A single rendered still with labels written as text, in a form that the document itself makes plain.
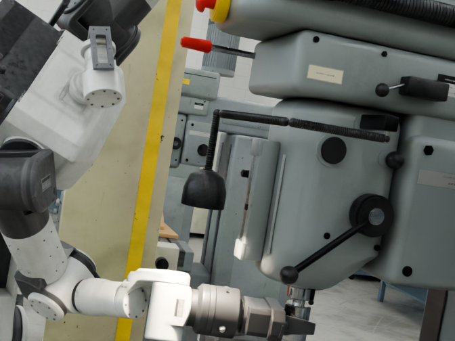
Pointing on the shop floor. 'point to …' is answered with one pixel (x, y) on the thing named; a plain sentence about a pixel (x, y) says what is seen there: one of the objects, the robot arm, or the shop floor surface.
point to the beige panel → (128, 173)
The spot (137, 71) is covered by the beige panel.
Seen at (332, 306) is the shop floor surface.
